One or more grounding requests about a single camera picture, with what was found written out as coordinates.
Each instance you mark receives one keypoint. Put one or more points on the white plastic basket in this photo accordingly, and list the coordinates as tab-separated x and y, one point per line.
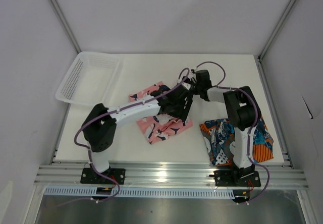
91	79

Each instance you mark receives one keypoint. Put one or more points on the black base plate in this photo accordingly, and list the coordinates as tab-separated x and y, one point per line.
89	176
236	178

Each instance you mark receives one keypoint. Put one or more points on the white slotted cable duct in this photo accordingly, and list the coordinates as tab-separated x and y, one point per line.
207	193

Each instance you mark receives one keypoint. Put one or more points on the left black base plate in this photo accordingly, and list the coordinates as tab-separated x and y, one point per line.
89	176

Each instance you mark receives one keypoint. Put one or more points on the blue orange patterned shorts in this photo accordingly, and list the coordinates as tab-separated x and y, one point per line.
226	144

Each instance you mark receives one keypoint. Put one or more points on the left aluminium frame post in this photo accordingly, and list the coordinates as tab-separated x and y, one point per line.
64	24

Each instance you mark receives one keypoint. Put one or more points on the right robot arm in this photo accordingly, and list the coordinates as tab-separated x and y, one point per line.
243	113

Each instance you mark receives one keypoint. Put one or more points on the pink star patterned shorts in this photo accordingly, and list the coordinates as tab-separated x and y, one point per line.
161	127

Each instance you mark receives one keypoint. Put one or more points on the right aluminium frame post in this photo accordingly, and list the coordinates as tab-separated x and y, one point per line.
286	13

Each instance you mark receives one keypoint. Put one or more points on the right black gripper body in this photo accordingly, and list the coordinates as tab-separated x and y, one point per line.
195	88

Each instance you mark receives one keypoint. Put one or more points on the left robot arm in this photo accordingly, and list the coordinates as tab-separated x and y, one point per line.
100	126

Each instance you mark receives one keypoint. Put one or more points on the aluminium frame post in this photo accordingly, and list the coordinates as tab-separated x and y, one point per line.
64	24
286	13

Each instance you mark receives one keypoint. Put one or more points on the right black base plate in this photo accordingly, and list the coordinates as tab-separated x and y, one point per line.
236	178

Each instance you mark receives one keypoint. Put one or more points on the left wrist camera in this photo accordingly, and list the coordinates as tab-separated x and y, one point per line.
187	86

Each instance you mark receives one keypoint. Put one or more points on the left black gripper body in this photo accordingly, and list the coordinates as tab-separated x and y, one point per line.
178	111

